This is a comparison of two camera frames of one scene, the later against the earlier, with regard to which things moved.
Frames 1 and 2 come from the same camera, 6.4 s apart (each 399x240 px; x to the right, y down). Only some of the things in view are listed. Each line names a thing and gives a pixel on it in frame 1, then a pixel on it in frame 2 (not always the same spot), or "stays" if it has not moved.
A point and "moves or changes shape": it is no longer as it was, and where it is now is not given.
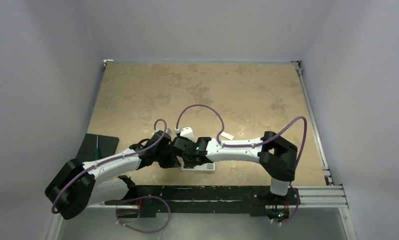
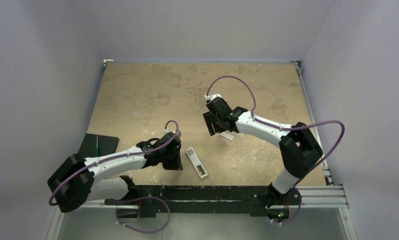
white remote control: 207,167 moves or changes shape
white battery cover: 227,135 stays
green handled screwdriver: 97,150 stays
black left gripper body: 165,159 stays
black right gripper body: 180,145 to 213,120
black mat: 107,144 stays
